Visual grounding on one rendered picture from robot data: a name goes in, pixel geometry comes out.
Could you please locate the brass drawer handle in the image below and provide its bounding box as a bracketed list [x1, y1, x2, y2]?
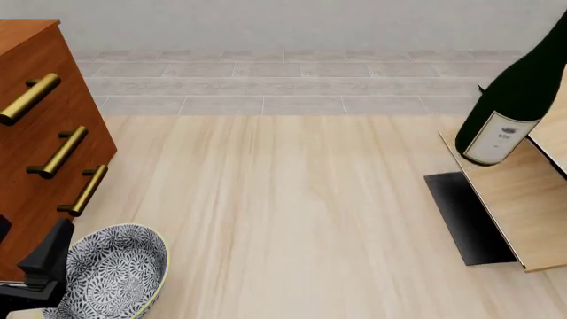
[0, 72, 62, 127]
[56, 164, 109, 218]
[25, 125, 89, 181]

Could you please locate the dark green wine bottle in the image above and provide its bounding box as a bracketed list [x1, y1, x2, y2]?
[454, 0, 567, 167]

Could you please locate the red-brown wooden cabinet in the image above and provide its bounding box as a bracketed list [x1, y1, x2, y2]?
[0, 19, 119, 282]

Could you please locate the black-and-white patterned bowl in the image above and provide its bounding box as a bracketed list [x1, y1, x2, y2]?
[42, 222, 171, 319]

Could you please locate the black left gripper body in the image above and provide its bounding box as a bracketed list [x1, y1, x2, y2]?
[0, 272, 67, 311]

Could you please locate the pale wood wine rack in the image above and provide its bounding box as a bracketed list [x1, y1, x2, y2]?
[423, 109, 567, 274]

